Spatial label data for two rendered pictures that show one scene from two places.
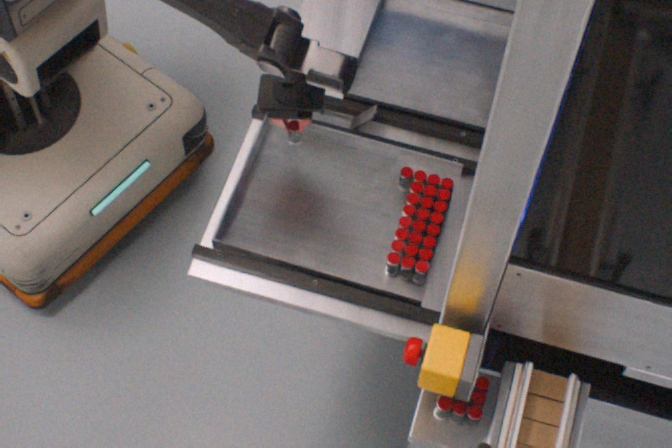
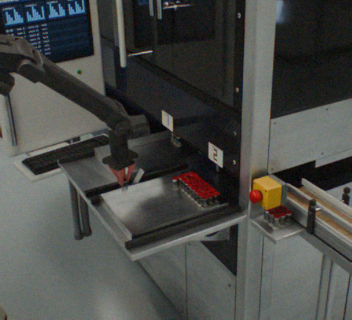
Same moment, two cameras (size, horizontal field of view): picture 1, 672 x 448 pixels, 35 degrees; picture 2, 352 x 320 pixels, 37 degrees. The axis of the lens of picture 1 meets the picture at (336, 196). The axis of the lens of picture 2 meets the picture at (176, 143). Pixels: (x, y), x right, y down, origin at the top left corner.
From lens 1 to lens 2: 114 cm
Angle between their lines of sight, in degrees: 45
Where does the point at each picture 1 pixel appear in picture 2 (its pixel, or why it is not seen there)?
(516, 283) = (274, 130)
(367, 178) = (159, 194)
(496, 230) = (265, 97)
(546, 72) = not seen: outside the picture
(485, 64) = (155, 152)
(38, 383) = not seen: outside the picture
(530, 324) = (282, 158)
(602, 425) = not seen: hidden behind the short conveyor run
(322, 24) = (82, 172)
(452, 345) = (267, 180)
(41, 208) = not seen: outside the picture
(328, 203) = (156, 207)
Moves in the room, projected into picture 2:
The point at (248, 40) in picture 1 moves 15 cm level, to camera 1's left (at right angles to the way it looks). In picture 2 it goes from (115, 109) to (71, 124)
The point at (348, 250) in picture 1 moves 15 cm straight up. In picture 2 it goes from (181, 213) to (181, 172)
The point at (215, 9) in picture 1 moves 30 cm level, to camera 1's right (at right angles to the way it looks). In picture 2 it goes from (99, 97) to (176, 71)
